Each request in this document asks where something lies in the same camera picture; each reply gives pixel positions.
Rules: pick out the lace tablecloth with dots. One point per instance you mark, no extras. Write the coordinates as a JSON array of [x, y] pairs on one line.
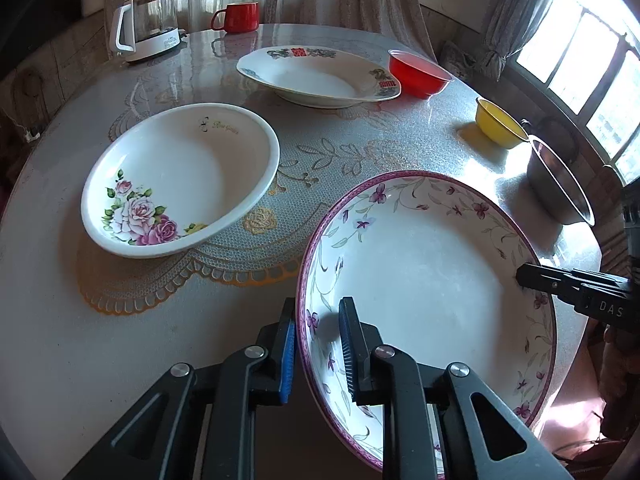
[[84, 333]]

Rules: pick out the red mug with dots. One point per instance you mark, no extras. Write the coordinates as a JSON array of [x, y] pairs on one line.
[[236, 18]]

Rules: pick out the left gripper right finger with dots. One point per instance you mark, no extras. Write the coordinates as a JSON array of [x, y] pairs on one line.
[[438, 423]]

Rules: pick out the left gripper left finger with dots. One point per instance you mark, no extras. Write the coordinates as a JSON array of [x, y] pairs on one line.
[[200, 422]]

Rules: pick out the stainless steel bowl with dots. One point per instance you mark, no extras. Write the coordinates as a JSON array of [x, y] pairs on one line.
[[556, 187]]

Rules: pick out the red plastic bowl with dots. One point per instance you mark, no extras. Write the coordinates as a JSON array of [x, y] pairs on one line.
[[418, 76]]

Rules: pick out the white plate red characters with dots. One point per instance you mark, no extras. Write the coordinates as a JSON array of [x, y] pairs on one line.
[[319, 77]]

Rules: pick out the right hand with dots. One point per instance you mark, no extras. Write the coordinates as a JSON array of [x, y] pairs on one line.
[[619, 383]]

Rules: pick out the white rose pattern bowl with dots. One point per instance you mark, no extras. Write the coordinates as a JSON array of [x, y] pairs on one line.
[[177, 178]]

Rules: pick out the yellow plastic bowl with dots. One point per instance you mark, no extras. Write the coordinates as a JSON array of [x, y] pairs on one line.
[[498, 125]]

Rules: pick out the purple floral rimmed plate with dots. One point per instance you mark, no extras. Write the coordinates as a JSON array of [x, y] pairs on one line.
[[431, 263]]

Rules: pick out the window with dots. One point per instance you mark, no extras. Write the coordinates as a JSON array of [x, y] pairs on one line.
[[584, 57]]

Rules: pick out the white glass electric kettle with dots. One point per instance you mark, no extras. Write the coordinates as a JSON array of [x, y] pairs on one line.
[[142, 29]]

